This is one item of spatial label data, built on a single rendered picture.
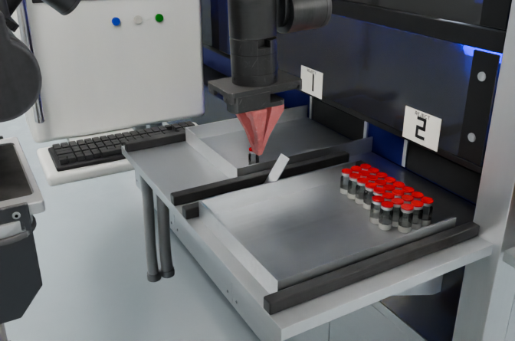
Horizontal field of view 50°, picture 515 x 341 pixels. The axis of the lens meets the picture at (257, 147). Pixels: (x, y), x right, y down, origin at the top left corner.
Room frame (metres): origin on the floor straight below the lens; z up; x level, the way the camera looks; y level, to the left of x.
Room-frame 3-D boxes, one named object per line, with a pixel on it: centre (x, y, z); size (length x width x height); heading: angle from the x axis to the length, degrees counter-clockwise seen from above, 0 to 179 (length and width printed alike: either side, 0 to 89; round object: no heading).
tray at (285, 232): (0.80, -0.11, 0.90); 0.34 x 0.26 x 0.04; 120
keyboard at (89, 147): (1.33, 0.33, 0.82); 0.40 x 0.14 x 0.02; 118
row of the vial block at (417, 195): (0.88, -0.25, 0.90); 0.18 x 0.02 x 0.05; 30
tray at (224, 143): (1.16, -0.04, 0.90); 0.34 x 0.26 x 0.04; 119
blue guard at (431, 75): (1.64, 0.12, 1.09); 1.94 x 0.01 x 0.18; 29
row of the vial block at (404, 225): (0.86, -0.21, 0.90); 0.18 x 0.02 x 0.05; 30
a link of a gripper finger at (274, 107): (0.65, 0.01, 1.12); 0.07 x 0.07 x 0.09; 29
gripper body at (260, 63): (0.66, 0.00, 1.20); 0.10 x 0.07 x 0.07; 119
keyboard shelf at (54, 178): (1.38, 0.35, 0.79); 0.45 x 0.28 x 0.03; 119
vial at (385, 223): (0.80, -0.21, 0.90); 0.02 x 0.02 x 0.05
